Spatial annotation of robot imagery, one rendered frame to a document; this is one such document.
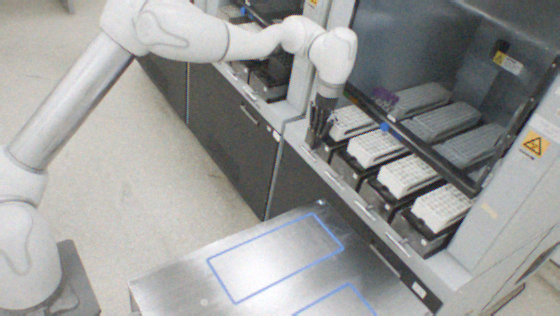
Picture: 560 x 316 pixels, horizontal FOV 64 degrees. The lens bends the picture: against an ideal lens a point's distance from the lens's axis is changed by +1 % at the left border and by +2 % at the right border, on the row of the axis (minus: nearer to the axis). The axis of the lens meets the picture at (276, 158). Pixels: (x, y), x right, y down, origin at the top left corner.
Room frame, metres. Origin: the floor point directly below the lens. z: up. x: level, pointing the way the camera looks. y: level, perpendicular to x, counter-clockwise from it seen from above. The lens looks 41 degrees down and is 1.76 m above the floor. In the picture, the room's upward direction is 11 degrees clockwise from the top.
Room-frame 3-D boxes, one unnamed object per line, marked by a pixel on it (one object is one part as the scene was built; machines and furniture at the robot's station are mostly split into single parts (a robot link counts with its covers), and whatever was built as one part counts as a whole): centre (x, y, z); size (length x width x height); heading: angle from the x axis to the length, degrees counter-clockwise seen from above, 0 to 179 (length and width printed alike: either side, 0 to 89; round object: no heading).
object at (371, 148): (1.28, -0.37, 0.83); 0.30 x 0.10 x 0.06; 131
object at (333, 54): (1.27, -0.11, 1.14); 0.13 x 0.11 x 0.16; 45
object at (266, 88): (1.78, -0.11, 0.78); 0.73 x 0.14 x 0.09; 131
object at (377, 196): (1.25, -0.58, 0.78); 0.73 x 0.14 x 0.09; 131
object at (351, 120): (1.39, -0.27, 0.83); 0.30 x 0.10 x 0.06; 131
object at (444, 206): (1.05, -0.57, 0.83); 0.30 x 0.10 x 0.06; 131
